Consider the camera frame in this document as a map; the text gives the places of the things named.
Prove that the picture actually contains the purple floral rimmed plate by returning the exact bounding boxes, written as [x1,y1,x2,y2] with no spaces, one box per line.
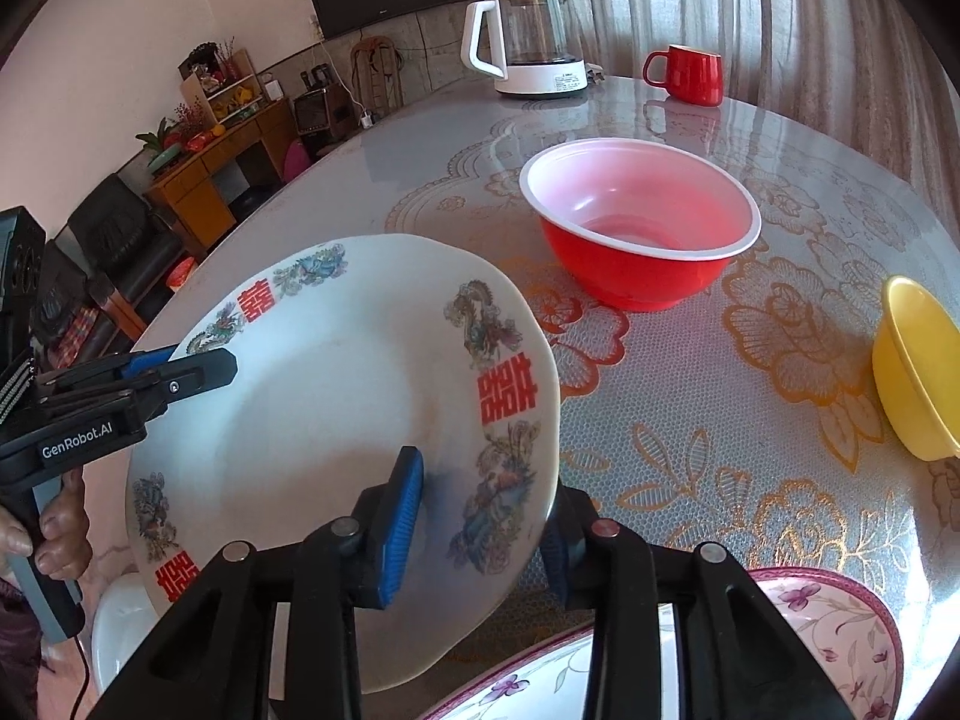
[418,565,905,720]

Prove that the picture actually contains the white plate red characters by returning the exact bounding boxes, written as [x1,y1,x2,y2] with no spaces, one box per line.
[127,234,560,692]

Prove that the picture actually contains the person's left hand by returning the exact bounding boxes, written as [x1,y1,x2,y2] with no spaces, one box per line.
[0,468,93,580]

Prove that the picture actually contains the black leather armchair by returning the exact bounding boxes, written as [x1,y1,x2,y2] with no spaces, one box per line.
[31,174,187,369]

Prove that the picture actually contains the small white flower plate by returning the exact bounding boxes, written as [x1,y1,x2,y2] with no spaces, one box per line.
[91,572,158,694]

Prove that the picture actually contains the wooden cabinet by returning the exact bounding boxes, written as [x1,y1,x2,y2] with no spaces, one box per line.
[145,49,298,257]

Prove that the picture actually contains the lace floral tablecloth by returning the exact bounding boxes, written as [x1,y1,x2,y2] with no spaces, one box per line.
[384,103,958,668]

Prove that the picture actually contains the yellow plastic bowl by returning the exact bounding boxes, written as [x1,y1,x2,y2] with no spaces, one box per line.
[872,275,958,461]

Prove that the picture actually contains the red plastic bowl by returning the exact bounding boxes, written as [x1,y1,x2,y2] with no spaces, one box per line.
[519,138,763,312]

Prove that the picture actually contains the white glass electric kettle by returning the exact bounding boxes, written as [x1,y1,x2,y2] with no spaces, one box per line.
[460,0,587,98]

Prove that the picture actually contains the red mug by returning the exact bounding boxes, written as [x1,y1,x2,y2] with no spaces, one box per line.
[641,44,724,107]

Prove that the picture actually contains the sheer curtain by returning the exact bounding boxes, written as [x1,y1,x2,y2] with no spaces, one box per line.
[571,0,958,234]

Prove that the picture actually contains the black cable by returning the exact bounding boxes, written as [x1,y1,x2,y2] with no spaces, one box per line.
[68,638,91,720]

